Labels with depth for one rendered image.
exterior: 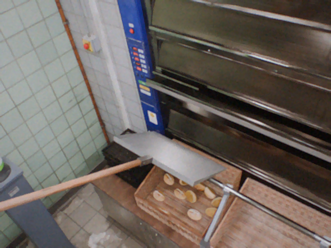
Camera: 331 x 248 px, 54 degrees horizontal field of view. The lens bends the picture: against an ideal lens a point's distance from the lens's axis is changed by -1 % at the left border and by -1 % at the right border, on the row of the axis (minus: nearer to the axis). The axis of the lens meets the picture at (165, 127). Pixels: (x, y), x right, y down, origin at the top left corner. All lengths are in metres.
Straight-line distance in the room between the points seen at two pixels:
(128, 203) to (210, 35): 1.34
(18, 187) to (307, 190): 1.63
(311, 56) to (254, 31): 0.26
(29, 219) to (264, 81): 1.62
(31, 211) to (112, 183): 0.63
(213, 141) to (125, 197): 0.78
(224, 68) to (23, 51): 1.40
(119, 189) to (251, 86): 1.30
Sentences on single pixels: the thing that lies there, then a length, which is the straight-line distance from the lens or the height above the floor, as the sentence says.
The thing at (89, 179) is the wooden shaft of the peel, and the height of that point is 1.50.
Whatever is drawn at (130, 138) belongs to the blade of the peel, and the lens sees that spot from 1.91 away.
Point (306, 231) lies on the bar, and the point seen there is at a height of 1.17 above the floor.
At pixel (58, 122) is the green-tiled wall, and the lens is 2.84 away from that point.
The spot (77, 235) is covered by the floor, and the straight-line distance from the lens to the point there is 3.10.
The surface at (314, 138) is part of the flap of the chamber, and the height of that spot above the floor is 1.41.
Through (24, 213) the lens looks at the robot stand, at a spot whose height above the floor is 0.91.
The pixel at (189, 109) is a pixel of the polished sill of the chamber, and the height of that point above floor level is 1.18.
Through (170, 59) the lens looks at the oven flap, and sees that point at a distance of 1.91.
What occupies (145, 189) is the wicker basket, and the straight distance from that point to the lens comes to 2.33.
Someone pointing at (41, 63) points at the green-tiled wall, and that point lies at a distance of 2.57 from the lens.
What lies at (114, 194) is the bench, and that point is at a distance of 2.49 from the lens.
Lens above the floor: 2.55
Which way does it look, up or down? 44 degrees down
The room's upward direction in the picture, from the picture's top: 10 degrees counter-clockwise
